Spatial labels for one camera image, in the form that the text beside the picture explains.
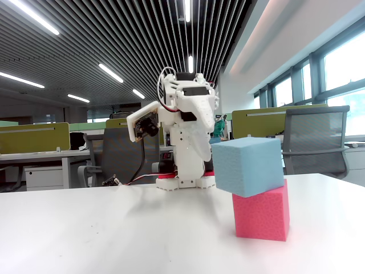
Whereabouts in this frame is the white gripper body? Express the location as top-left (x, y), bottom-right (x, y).
top-left (171, 79), bottom-right (219, 123)

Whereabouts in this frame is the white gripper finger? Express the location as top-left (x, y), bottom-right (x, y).
top-left (184, 124), bottom-right (212, 164)
top-left (177, 95), bottom-right (216, 134)

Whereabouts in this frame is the blue foam cube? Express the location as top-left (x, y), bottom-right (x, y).
top-left (210, 136), bottom-right (285, 198)

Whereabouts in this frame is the red foam cube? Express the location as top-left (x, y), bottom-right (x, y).
top-left (232, 178), bottom-right (291, 242)

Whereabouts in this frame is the person in green top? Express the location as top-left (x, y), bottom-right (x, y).
top-left (213, 113), bottom-right (229, 140)

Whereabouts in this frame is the red black table clamp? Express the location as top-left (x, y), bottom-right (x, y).
top-left (152, 151), bottom-right (179, 180)

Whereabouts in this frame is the olive green desk divider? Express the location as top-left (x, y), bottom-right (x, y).
top-left (231, 104), bottom-right (329, 140)
top-left (0, 122), bottom-right (71, 155)
top-left (106, 118), bottom-right (133, 129)

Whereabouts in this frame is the grey mesh office chair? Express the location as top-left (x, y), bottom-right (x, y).
top-left (77, 127), bottom-right (172, 188)
top-left (281, 105), bottom-right (351, 180)

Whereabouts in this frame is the small controller circuit board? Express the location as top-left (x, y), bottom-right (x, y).
top-left (102, 174), bottom-right (120, 187)

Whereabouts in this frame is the black backpack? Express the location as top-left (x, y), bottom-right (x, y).
top-left (70, 132), bottom-right (87, 151)

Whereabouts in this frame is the white office desk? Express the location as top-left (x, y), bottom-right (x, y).
top-left (0, 150), bottom-right (92, 190)

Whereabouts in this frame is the red white gripper wire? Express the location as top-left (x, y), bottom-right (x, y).
top-left (157, 67), bottom-right (180, 112)

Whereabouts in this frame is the wrist camera on white mount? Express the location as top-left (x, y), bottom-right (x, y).
top-left (126, 100), bottom-right (160, 143)

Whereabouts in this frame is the black camera cable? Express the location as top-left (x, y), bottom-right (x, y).
top-left (127, 140), bottom-right (145, 186)

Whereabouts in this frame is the red white servo cable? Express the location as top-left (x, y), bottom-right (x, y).
top-left (119, 172), bottom-right (160, 186)

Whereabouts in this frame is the grey window frame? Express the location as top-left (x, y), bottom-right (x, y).
top-left (253, 34), bottom-right (365, 138)

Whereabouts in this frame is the white drawer pedestal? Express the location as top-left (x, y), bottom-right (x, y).
top-left (24, 165), bottom-right (63, 191)

